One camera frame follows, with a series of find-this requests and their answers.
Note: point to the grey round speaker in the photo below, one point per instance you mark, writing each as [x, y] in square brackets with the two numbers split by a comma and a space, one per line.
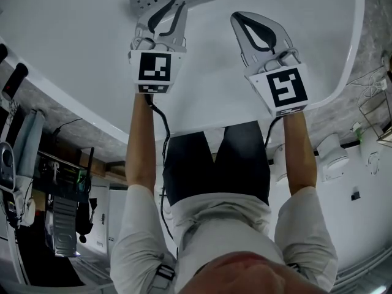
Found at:
[6, 167]

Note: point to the person's face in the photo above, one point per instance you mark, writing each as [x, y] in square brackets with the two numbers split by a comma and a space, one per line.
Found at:
[254, 274]

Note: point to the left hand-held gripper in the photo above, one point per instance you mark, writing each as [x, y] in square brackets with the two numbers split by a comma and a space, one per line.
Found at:
[154, 69]

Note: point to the person's right forearm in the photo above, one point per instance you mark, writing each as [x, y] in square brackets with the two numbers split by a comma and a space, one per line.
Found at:
[298, 152]

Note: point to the small black bracket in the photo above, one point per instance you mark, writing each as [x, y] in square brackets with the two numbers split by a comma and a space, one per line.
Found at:
[355, 195]

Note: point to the person's black trousers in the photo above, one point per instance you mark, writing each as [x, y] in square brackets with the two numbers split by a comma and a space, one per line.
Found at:
[220, 170]

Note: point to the black computer tower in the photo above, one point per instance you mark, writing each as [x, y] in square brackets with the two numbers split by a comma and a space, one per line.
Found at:
[62, 225]

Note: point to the person's left forearm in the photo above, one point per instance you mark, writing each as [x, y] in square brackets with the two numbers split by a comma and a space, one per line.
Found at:
[144, 145]

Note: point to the black router with antennae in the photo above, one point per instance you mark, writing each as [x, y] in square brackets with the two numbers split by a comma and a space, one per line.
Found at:
[87, 176]

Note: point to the green white bottle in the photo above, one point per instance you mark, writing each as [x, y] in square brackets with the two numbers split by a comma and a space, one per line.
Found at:
[359, 132]

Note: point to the person's white shirt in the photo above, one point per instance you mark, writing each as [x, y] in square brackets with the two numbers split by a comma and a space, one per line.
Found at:
[220, 225]

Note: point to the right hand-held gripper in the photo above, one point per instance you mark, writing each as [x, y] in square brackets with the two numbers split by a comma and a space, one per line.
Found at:
[284, 87]

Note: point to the white door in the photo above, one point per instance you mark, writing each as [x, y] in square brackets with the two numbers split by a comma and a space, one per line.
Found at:
[101, 219]

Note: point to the light blue cloth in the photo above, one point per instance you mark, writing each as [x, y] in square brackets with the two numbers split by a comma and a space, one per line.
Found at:
[27, 152]

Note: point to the white bathtub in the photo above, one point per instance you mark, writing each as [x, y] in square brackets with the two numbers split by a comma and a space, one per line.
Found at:
[76, 41]

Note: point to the white power strip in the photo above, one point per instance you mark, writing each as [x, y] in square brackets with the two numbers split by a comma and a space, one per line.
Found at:
[382, 84]

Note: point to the black faucet knob red dot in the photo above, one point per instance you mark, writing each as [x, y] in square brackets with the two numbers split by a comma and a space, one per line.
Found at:
[15, 80]

